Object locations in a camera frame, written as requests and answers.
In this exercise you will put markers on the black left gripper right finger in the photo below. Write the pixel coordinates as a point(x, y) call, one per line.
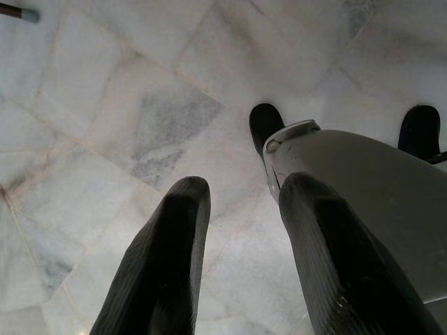
point(335, 265)

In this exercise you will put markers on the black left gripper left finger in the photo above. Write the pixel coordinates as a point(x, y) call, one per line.
point(157, 265)

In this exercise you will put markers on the black robot right foot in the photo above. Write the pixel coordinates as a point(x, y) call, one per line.
point(419, 129)

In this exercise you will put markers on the black robot foot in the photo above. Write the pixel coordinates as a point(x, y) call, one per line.
point(263, 122)
point(419, 129)

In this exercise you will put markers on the black robot left foot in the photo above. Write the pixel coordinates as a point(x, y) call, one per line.
point(263, 122)

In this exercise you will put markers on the dark furniture leg, blue cap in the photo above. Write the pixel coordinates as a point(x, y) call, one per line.
point(21, 13)

